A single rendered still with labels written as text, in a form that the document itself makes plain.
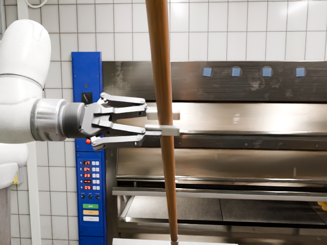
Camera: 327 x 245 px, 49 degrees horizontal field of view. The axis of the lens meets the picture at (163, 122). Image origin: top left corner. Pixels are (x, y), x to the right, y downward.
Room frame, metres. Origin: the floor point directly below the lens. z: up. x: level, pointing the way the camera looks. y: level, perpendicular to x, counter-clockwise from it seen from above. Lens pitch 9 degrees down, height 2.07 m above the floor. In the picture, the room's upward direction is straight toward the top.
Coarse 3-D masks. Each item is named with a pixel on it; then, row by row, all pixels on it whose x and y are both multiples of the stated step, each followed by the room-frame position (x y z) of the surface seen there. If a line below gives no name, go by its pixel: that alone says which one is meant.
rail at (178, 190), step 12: (192, 192) 1.80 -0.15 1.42; (204, 192) 1.79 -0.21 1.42; (216, 192) 1.79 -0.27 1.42; (228, 192) 1.78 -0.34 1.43; (240, 192) 1.78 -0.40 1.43; (252, 192) 1.77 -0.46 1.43; (264, 192) 1.77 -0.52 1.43; (276, 192) 1.76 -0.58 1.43; (288, 192) 1.76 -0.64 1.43; (300, 192) 1.75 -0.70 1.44; (312, 192) 1.75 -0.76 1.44; (324, 192) 1.75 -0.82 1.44
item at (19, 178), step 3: (21, 168) 2.00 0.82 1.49; (18, 171) 1.97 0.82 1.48; (21, 171) 2.00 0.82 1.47; (18, 174) 1.96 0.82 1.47; (21, 174) 2.00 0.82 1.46; (15, 177) 1.96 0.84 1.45; (18, 177) 1.96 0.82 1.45; (21, 177) 2.00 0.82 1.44; (15, 180) 1.96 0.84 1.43; (18, 180) 1.96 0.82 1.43; (21, 180) 1.99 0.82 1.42; (12, 183) 1.96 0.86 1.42; (15, 183) 1.96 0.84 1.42; (18, 183) 1.96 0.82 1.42
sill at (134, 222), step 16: (128, 224) 1.97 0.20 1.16; (144, 224) 1.97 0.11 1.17; (160, 224) 1.96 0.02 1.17; (192, 224) 1.94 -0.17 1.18; (208, 224) 1.94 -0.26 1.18; (224, 224) 1.94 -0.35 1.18; (240, 224) 1.94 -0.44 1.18; (256, 224) 1.94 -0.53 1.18; (272, 224) 1.94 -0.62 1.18; (288, 224) 1.94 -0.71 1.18; (304, 224) 1.94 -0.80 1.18
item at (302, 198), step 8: (112, 192) 1.83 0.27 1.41; (120, 192) 1.83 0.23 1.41; (128, 192) 1.83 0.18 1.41; (136, 192) 1.82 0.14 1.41; (144, 192) 1.82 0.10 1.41; (152, 192) 1.82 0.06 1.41; (160, 192) 1.81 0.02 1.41; (176, 192) 1.81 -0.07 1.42; (184, 192) 1.80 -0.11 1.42; (288, 200) 1.75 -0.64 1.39; (296, 200) 1.75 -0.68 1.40; (304, 200) 1.74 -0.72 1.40; (312, 200) 1.74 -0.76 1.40; (320, 200) 1.74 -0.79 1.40
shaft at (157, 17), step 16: (160, 0) 0.48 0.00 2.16; (160, 16) 0.50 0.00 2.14; (160, 32) 0.52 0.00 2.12; (160, 48) 0.55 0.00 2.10; (160, 64) 0.57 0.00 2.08; (160, 80) 0.60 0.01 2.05; (160, 96) 0.64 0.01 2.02; (160, 112) 0.68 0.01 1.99; (176, 208) 1.11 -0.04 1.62; (176, 224) 1.23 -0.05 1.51; (176, 240) 1.39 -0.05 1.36
